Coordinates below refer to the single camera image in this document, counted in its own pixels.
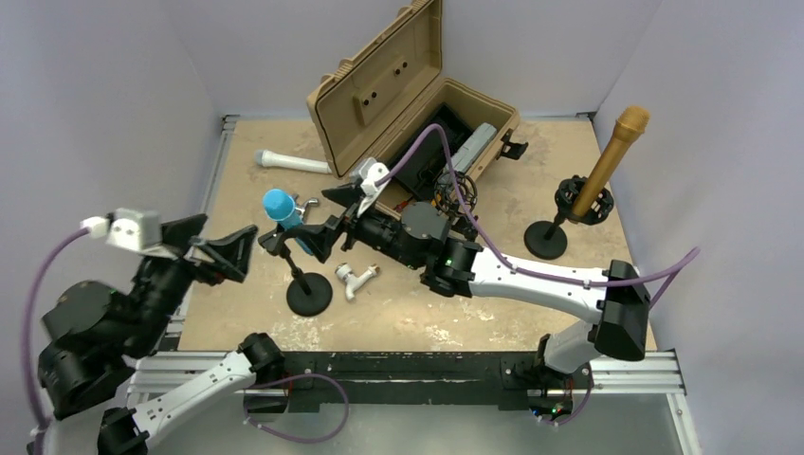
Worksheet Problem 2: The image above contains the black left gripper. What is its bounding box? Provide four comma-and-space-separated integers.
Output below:
125, 212, 257, 353

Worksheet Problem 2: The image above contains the white mesh-head microphone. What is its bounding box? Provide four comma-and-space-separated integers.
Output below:
255, 150, 331, 174

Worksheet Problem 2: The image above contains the black mounting base plate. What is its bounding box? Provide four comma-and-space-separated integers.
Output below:
243, 352, 593, 417

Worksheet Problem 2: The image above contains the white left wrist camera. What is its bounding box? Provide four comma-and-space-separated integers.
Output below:
80, 208, 174, 258

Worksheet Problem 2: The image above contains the black round-base shock mount stand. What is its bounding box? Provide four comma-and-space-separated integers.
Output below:
523, 175, 614, 260

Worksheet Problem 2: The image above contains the gold microphone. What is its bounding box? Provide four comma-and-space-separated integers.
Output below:
572, 105, 650, 217

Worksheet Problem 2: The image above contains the tan plastic tool case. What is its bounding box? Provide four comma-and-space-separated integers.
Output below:
307, 1, 528, 181

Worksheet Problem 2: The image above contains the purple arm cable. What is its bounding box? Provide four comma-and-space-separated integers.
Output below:
375, 123, 701, 309
20, 227, 92, 455

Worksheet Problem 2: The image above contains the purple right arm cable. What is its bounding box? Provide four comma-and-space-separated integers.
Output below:
375, 123, 701, 309

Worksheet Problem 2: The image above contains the black tool tray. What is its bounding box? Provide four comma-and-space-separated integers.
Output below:
390, 103, 474, 201

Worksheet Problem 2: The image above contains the grey plastic bit box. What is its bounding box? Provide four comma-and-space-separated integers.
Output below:
451, 122, 498, 173

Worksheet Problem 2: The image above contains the chrome angle valve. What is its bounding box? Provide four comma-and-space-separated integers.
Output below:
296, 197, 320, 219

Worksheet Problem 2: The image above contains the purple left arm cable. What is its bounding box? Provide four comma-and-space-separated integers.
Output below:
20, 227, 92, 455

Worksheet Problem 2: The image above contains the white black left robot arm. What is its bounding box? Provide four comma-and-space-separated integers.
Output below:
27, 209, 284, 454

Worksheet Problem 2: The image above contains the white plastic faucet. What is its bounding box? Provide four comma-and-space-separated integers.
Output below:
335, 263, 380, 301

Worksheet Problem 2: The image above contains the red handle tool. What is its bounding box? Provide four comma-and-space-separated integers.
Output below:
394, 199, 415, 213

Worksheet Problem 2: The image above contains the blue microphone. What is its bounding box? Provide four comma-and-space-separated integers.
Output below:
262, 189, 305, 230

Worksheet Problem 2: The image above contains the black tripod shock mount stand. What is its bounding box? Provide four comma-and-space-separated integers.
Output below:
431, 171, 478, 222

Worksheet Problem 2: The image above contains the black round-base clip stand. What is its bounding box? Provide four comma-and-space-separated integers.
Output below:
257, 226, 334, 318

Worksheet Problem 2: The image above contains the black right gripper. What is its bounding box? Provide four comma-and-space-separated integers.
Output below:
290, 183, 421, 271

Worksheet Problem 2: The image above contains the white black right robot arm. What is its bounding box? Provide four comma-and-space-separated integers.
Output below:
283, 198, 649, 386

